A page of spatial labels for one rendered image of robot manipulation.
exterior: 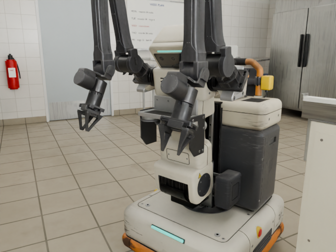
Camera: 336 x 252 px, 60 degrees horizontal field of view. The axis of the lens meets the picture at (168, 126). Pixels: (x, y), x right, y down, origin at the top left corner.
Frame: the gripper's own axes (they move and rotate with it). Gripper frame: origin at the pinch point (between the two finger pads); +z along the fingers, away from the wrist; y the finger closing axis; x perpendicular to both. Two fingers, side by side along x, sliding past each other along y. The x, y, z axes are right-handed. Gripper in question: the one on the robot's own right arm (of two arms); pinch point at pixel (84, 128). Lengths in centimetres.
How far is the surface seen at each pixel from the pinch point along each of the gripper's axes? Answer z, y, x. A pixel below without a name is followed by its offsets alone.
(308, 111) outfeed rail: -21, 68, 32
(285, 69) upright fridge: -203, -154, 373
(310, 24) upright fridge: -257, -108, 338
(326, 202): 2, 74, 41
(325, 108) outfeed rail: -22, 73, 31
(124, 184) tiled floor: 29, -94, 88
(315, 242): 14, 71, 47
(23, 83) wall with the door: -53, -372, 49
